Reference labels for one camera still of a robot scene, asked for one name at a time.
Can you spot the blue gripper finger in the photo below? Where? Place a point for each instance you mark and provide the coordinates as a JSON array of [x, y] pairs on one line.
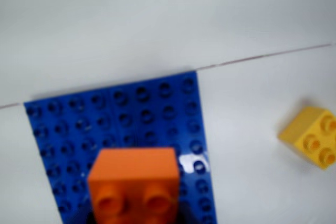
[[85, 216], [187, 214]]

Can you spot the orange 2x4 block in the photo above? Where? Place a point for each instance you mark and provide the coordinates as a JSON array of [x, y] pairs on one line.
[[134, 171]]

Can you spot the yellow 2x2 block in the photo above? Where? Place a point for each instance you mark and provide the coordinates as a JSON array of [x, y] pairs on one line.
[[312, 137]]

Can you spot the white board sheet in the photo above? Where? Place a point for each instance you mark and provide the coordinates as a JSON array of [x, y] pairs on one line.
[[157, 19], [249, 129]]

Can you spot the blue 8x8 studded plate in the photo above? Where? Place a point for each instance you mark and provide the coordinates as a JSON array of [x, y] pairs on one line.
[[131, 116]]

